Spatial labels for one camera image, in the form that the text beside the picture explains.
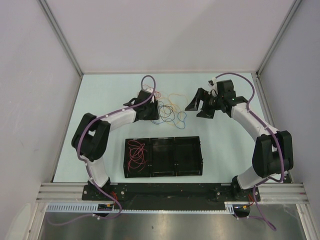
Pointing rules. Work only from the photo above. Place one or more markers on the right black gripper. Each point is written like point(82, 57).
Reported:
point(201, 94)

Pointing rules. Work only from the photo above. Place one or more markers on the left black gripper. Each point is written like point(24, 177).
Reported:
point(154, 115)

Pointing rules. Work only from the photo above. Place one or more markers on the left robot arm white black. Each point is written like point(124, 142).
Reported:
point(92, 134)

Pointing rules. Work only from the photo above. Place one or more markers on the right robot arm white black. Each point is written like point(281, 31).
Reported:
point(273, 150)

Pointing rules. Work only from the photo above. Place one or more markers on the black three-compartment tray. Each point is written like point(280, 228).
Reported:
point(162, 157)

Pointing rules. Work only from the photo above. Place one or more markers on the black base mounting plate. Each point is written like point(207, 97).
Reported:
point(178, 196)

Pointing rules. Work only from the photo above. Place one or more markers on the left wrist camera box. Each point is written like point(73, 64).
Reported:
point(149, 89)

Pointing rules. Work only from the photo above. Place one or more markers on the aluminium side rail right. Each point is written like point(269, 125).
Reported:
point(271, 125)

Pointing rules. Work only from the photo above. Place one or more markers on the aluminium corner post left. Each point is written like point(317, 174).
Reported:
point(57, 30)

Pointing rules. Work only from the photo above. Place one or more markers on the aluminium corner post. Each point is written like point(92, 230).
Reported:
point(57, 30)
point(278, 36)

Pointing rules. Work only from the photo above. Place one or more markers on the aluminium frame rail front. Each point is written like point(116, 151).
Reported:
point(270, 193)

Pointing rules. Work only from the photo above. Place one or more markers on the grey slotted cable duct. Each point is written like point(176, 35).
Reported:
point(107, 208)

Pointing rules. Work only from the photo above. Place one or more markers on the aluminium corner post right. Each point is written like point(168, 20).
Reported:
point(278, 36)

